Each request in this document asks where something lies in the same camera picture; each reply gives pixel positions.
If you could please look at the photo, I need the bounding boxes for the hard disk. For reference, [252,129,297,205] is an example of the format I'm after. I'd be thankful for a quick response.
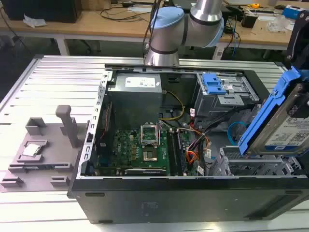
[238,65,309,156]

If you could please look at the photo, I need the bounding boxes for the metal disk bay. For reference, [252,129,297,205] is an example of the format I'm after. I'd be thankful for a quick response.
[212,146,302,178]

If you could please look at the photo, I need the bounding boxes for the crumpled clear plastic bag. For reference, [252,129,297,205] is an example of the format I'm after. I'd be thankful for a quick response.
[267,15,290,33]

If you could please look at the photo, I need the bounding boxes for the blue cardboard box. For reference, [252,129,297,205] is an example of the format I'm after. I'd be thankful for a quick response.
[282,4,306,21]

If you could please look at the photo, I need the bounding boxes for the blue drive bay latch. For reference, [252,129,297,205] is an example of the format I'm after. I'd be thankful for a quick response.
[202,73,225,95]

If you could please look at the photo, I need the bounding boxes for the metal drive cage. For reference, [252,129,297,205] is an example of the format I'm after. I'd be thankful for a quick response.
[193,72,260,121]

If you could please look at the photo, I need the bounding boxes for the black RAM stick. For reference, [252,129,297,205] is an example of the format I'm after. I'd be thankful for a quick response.
[175,129,188,176]

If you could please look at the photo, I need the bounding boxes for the black open PC case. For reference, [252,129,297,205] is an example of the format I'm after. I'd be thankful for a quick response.
[67,63,309,225]

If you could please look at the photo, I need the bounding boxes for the grey power supply unit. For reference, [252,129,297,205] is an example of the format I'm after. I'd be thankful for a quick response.
[107,73,163,126]

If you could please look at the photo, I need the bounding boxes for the CPU socket with metal cover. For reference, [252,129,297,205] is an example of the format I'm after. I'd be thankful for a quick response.
[140,123,162,146]

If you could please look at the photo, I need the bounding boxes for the wooden workbench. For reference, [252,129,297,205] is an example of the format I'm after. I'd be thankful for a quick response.
[0,0,309,51]

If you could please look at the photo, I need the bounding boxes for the green motherboard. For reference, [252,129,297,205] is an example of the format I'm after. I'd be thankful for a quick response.
[95,125,194,176]

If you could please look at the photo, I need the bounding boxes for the black graphics card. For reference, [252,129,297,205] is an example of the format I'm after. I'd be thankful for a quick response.
[124,168,167,176]

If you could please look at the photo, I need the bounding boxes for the black computer box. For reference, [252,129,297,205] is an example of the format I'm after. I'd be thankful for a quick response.
[1,0,83,24]

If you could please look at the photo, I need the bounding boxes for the crumpled white plastic wrap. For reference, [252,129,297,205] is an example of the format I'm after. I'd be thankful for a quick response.
[23,14,47,28]

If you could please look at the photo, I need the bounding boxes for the grey parts rack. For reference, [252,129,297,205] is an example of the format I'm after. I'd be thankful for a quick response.
[0,104,90,193]

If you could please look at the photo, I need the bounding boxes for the silver CPU chip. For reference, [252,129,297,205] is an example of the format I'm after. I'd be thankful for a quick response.
[21,143,42,157]

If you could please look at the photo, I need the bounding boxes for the blue hanging cable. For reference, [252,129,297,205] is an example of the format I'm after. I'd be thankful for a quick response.
[228,16,242,58]

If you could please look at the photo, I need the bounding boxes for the blue SATA wire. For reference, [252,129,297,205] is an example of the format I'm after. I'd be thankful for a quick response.
[227,120,248,146]

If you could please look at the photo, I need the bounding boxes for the yellow and black power cable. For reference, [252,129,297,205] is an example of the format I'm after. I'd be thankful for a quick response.
[159,89,185,121]

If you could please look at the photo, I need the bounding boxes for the orange and black power wire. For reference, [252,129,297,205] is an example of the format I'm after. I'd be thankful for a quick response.
[185,128,210,167]

